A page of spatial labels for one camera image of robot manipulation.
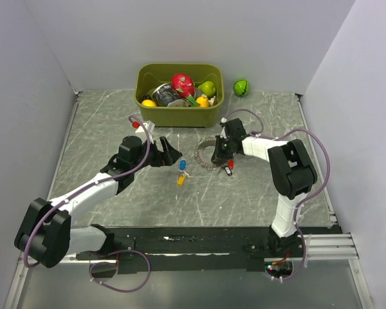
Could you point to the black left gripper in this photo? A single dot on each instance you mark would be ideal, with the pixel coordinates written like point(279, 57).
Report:
point(169, 155)

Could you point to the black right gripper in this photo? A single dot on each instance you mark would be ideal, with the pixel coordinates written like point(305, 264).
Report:
point(218, 156)

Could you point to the red key tag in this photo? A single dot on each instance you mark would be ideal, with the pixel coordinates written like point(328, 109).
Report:
point(231, 164)

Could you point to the blue key tag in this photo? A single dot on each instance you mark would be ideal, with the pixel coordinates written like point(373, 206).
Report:
point(182, 165)

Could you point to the yellow key tag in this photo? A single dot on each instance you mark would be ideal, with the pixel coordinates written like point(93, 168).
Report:
point(180, 180)

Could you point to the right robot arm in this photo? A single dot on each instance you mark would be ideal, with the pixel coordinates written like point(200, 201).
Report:
point(292, 171)

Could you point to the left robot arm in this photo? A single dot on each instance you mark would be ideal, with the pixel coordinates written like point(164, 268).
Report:
point(46, 234)

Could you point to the yellow lemon toy left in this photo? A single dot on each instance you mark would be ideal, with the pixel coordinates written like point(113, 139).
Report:
point(148, 103)

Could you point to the yellow lemon toy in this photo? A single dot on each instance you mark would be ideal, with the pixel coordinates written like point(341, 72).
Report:
point(148, 103)
point(203, 102)

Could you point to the yellow lemon toy right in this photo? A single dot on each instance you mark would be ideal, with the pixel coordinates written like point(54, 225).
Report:
point(203, 102)

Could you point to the red dragon fruit toy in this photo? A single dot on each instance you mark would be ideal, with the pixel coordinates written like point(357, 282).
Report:
point(183, 85)

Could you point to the green pear toy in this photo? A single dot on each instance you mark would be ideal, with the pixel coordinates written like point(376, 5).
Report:
point(208, 88)

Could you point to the green watermelon toy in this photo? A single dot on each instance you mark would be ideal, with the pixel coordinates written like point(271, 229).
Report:
point(241, 87)

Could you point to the olive green plastic bin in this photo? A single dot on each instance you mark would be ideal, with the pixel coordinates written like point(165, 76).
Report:
point(153, 75)

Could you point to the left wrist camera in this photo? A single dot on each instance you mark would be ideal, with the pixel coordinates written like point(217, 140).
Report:
point(146, 126)

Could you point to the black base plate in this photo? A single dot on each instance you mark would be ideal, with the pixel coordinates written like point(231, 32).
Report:
point(194, 248)

